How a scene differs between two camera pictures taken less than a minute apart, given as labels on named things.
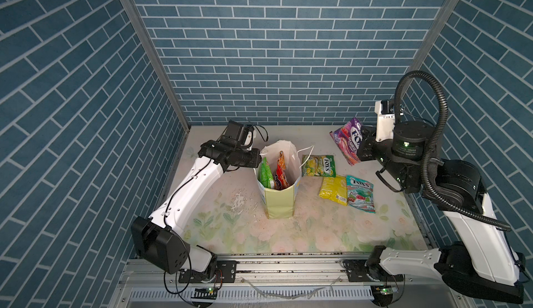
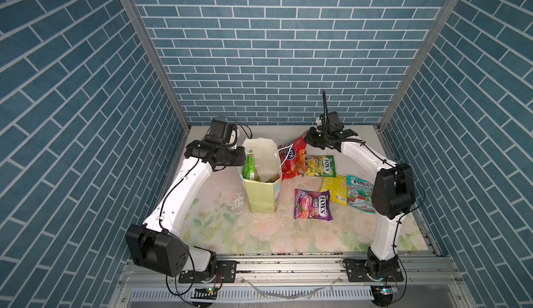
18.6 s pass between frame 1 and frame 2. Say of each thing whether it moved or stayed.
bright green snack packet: moved
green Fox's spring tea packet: stayed
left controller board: stayed
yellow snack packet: stayed
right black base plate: stayed
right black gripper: moved
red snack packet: moved
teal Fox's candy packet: stayed
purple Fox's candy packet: moved
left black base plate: stayed
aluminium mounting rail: stayed
